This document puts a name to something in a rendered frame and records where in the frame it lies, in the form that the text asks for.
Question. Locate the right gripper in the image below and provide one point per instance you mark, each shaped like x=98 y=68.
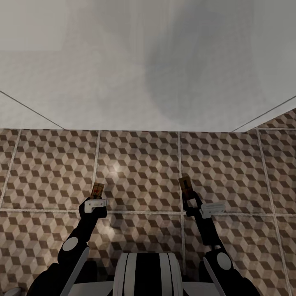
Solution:
x=202 y=224

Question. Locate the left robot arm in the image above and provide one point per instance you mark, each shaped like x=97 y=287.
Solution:
x=60 y=277

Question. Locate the mousetrap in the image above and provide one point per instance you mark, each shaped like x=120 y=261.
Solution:
x=186 y=187
x=97 y=191

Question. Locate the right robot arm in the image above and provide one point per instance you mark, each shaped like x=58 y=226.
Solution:
x=227 y=280

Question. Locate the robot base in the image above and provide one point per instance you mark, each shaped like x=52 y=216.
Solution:
x=86 y=285

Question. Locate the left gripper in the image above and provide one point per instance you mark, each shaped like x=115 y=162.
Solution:
x=98 y=212

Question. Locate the robot trunk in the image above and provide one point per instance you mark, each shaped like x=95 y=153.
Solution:
x=148 y=274

